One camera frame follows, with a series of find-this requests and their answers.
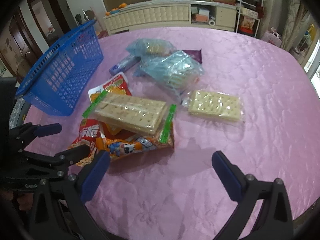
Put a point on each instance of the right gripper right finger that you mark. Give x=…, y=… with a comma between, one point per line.
x=274, y=220

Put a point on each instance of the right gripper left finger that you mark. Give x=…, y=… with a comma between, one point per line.
x=79, y=189

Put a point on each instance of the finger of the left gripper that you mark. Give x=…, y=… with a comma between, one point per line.
x=26, y=133
x=66, y=158

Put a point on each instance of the orange cartoon snack pack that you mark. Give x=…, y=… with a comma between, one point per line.
x=120, y=148

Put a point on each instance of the red orange snack bag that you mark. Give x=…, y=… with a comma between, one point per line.
x=89, y=131

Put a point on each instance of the blue plastic basket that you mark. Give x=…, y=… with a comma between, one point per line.
x=55, y=82

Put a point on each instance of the red yellow snack pouch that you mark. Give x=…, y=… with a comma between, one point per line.
x=117, y=84

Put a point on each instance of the green-edged cracker pack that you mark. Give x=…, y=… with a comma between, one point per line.
x=138, y=115

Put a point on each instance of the clear cracker pack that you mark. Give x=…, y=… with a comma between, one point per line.
x=214, y=105

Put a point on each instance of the small light blue snack bag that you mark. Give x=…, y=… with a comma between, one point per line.
x=150, y=47

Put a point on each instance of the large light blue snack bag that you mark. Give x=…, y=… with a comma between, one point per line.
x=178, y=72

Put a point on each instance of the grey embroidered cushion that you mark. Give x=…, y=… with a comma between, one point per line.
x=19, y=113

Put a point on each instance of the pink quilted table cover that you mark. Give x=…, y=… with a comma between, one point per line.
x=177, y=195

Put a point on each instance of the purple tube snack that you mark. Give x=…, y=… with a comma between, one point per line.
x=124, y=64

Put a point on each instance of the oranges on cabinet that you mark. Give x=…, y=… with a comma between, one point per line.
x=116, y=10

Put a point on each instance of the dark purple snack packet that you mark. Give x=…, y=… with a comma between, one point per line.
x=195, y=54

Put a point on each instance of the pink shopping bag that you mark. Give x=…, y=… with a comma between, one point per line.
x=272, y=37

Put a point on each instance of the cream TV cabinet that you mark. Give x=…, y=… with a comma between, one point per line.
x=172, y=13

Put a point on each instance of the white metal shelf rack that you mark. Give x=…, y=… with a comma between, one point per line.
x=249, y=15

